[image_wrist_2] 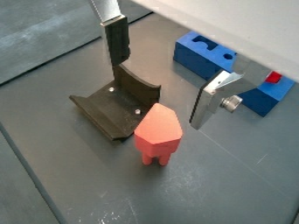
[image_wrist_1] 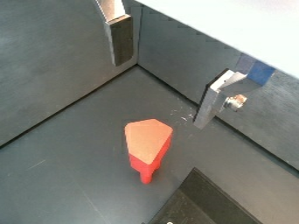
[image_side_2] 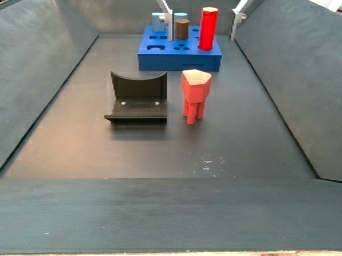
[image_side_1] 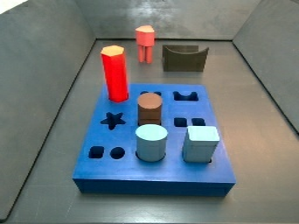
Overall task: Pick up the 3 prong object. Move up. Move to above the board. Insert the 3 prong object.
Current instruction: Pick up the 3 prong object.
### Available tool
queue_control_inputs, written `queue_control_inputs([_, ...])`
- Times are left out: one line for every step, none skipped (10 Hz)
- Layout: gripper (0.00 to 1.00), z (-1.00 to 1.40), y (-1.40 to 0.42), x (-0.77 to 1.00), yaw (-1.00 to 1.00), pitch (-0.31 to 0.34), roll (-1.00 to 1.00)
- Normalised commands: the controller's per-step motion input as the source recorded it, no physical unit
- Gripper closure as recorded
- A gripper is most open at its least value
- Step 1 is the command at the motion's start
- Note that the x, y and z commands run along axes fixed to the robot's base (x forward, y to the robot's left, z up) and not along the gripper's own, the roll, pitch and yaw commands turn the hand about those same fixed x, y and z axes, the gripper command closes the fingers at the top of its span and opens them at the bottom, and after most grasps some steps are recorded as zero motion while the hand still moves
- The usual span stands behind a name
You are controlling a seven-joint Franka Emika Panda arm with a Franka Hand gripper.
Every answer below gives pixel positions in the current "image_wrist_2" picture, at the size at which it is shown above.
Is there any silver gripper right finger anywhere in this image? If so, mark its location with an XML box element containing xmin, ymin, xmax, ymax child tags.
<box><xmin>189</xmin><ymin>54</ymin><xmax>272</xmax><ymax>130</ymax></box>

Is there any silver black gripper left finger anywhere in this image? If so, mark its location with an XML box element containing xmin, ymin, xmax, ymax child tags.
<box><xmin>89</xmin><ymin>0</ymin><xmax>130</xmax><ymax>67</ymax></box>

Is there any red three prong block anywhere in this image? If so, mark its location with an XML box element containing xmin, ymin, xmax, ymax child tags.
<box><xmin>134</xmin><ymin>103</ymin><xmax>182</xmax><ymax>165</ymax></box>

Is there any blue shape sorting board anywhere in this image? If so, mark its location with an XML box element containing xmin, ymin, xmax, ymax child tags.
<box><xmin>172</xmin><ymin>31</ymin><xmax>294</xmax><ymax>118</ymax></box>

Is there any red hexagonal prism peg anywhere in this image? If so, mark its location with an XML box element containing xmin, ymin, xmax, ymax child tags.
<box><xmin>265</xmin><ymin>72</ymin><xmax>281</xmax><ymax>83</ymax></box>

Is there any black curved holder stand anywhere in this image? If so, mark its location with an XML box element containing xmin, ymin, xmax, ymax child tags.
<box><xmin>69</xmin><ymin>65</ymin><xmax>161</xmax><ymax>140</ymax></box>

